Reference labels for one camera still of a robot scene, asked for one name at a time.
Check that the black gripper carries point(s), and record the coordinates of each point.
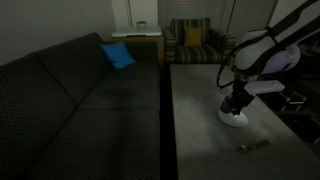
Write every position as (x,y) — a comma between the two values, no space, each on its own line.
(240,93)

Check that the striped armchair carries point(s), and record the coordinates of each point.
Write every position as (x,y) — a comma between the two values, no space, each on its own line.
(200,53)

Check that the white ceramic bowl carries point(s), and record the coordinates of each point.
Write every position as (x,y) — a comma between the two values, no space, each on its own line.
(238,120)

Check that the wooden side table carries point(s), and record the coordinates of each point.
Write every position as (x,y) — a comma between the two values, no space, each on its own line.
(143,46)

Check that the window blinds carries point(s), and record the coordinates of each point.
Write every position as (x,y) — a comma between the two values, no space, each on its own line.
(190,10)

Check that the metal spoon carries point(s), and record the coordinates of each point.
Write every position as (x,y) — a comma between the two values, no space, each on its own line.
(255,145)

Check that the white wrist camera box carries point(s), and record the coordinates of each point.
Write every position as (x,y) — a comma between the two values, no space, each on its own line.
(266,86)

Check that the blue cushion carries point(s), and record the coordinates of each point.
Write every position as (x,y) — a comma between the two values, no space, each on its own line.
(117,55)

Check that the black floor equipment box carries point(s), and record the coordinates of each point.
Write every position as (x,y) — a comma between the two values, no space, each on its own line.
(295,100)

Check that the white flat board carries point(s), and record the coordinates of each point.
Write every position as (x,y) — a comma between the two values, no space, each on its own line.
(136,32)

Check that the yellow cushion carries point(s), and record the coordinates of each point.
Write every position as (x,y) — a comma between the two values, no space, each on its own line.
(193,36)

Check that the dark grey fabric sofa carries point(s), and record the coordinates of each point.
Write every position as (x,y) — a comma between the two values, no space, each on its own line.
(66,110)

